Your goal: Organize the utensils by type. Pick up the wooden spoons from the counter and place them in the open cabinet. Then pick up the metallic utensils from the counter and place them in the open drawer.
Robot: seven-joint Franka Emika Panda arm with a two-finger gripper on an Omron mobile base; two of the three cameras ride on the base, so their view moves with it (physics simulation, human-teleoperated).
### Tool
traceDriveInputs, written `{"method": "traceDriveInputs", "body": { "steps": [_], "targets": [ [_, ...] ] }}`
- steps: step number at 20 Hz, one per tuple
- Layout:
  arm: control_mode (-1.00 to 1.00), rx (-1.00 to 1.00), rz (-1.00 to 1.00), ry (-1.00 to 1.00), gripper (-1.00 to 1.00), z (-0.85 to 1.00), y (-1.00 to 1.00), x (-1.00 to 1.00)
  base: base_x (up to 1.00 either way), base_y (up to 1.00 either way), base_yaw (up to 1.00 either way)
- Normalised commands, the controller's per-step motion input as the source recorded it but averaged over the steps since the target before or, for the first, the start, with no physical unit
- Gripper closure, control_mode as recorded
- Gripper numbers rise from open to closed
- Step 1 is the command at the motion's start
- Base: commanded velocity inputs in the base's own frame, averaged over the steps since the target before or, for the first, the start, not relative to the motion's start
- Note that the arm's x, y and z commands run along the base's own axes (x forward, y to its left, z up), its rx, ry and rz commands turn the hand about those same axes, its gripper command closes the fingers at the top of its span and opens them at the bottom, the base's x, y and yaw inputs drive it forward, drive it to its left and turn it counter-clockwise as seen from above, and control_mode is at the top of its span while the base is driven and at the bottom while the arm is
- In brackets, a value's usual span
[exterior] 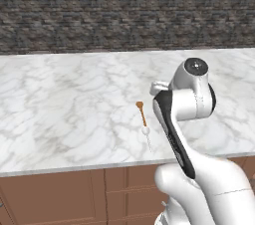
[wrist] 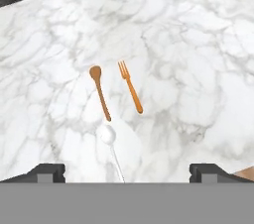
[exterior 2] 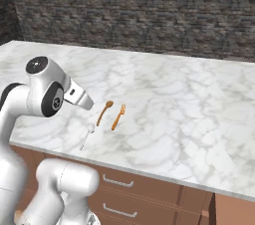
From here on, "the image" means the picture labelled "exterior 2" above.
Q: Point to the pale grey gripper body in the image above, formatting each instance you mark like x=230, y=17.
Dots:
x=85, y=101

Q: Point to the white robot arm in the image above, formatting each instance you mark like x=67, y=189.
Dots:
x=13, y=169

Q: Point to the brown cabinet door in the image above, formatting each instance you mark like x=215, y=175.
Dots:
x=32, y=160
x=235, y=211

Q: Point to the brown drawer front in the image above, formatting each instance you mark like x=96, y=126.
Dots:
x=154, y=186
x=156, y=209

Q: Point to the wooden spoon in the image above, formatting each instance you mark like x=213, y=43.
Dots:
x=103, y=112

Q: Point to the metallic spoon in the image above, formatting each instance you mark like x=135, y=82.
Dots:
x=87, y=136

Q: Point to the wooden fork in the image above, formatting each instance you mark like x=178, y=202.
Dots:
x=118, y=118

